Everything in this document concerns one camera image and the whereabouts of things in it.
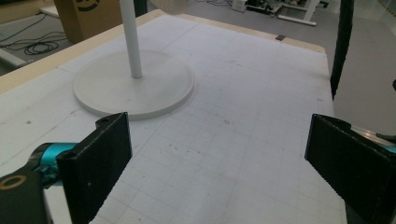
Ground white grid mat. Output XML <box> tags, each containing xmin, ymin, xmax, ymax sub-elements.
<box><xmin>0</xmin><ymin>13</ymin><xmax>348</xmax><ymax>224</ymax></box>

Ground closed cardboard box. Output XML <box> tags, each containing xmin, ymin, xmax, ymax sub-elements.
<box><xmin>52</xmin><ymin>0</ymin><xmax>124</xmax><ymax>45</ymax></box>

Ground black floor cables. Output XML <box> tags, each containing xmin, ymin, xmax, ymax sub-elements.
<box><xmin>0</xmin><ymin>12</ymin><xmax>69</xmax><ymax>58</ymax></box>

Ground white desk leg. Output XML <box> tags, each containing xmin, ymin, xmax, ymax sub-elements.
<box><xmin>0</xmin><ymin>47</ymin><xmax>30</xmax><ymax>72</ymax></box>

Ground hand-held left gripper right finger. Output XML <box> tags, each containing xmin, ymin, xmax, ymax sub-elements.
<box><xmin>304</xmin><ymin>113</ymin><xmax>396</xmax><ymax>224</ymax></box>

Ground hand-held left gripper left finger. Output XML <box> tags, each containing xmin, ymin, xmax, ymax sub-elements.
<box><xmin>56</xmin><ymin>111</ymin><xmax>134</xmax><ymax>224</ymax></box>

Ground white hook rack stand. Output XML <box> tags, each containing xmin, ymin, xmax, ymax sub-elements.
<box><xmin>72</xmin><ymin>0</ymin><xmax>196</xmax><ymax>122</ymax></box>

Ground white desk frame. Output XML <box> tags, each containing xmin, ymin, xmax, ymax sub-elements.
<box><xmin>277</xmin><ymin>0</ymin><xmax>322</xmax><ymax>27</ymax></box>

